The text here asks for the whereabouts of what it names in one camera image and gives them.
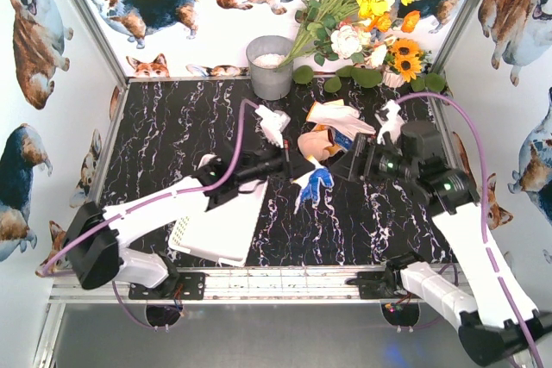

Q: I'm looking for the blue dotted white glove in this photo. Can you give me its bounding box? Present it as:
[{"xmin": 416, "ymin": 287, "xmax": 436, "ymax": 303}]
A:
[
  {"xmin": 329, "ymin": 127, "xmax": 365, "ymax": 152},
  {"xmin": 292, "ymin": 155, "xmax": 335, "ymax": 214}
]

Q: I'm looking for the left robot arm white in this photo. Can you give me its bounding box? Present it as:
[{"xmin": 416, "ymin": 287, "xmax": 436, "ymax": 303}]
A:
[{"xmin": 64, "ymin": 147, "xmax": 314, "ymax": 294}]

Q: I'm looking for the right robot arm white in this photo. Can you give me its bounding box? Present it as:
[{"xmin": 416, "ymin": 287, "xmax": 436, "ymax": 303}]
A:
[{"xmin": 330, "ymin": 122, "xmax": 551, "ymax": 367}]

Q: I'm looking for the white storage basket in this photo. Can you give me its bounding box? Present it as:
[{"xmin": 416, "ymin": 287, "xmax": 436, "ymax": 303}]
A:
[{"xmin": 168, "ymin": 180, "xmax": 267, "ymax": 267}]

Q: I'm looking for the cream inside-out glove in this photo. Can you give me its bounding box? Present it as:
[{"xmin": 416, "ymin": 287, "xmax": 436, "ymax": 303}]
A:
[{"xmin": 298, "ymin": 129, "xmax": 339, "ymax": 161}]

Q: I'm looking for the white glove orange cuff top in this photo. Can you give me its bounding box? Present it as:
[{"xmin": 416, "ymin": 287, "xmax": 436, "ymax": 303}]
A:
[{"xmin": 306, "ymin": 102, "xmax": 376, "ymax": 140}]

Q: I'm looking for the small white flower pot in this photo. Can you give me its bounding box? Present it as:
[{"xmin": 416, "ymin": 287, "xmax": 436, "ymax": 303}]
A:
[{"xmin": 382, "ymin": 68, "xmax": 405, "ymax": 89}]

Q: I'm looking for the grey metal bucket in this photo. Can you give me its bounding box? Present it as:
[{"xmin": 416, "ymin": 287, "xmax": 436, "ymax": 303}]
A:
[{"xmin": 246, "ymin": 35, "xmax": 293, "ymax": 101}]

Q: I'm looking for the artificial flower bouquet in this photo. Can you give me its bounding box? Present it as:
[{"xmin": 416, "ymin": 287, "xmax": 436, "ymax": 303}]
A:
[{"xmin": 287, "ymin": 0, "xmax": 449, "ymax": 93}]

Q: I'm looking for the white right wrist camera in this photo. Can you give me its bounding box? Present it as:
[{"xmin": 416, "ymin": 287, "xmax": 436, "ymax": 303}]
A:
[{"xmin": 375, "ymin": 100, "xmax": 405, "ymax": 145}]

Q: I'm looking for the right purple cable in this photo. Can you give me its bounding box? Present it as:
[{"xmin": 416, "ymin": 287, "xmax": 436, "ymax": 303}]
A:
[{"xmin": 394, "ymin": 91, "xmax": 544, "ymax": 368}]

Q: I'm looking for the purple cable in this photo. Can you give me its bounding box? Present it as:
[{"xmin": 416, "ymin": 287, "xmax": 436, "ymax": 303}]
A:
[
  {"xmin": 394, "ymin": 91, "xmax": 544, "ymax": 368},
  {"xmin": 36, "ymin": 98, "xmax": 264, "ymax": 278}
]

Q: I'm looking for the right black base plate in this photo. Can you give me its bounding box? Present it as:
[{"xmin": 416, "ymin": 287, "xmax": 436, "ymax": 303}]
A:
[{"xmin": 345, "ymin": 268, "xmax": 423, "ymax": 300}]

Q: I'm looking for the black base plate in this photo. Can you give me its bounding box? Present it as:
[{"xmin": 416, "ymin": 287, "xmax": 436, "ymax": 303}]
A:
[
  {"xmin": 129, "ymin": 271, "xmax": 206, "ymax": 301},
  {"xmin": 345, "ymin": 268, "xmax": 423, "ymax": 300}
]

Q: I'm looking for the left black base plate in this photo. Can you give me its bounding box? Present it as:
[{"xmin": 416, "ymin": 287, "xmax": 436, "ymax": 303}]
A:
[{"xmin": 129, "ymin": 271, "xmax": 206, "ymax": 301}]

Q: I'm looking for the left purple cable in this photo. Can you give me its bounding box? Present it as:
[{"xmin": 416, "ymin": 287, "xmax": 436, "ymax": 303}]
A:
[{"xmin": 36, "ymin": 98, "xmax": 264, "ymax": 278}]

